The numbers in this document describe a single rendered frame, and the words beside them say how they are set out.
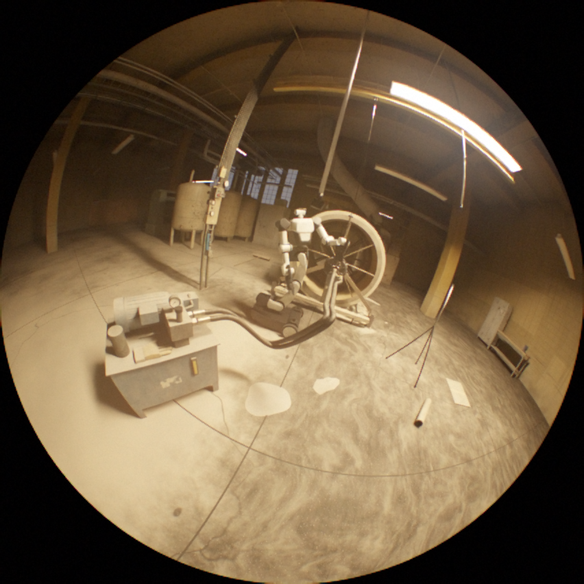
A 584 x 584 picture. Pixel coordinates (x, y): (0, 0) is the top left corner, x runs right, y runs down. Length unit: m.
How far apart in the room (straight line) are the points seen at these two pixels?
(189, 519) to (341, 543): 0.85
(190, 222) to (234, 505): 5.86
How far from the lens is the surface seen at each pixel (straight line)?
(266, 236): 8.65
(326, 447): 1.43
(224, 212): 7.47
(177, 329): 0.95
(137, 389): 1.18
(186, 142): 10.68
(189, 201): 5.72
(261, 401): 1.43
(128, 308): 1.10
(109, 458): 1.52
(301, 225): 1.87
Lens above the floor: 1.26
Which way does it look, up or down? 21 degrees down
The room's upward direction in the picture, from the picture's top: 15 degrees clockwise
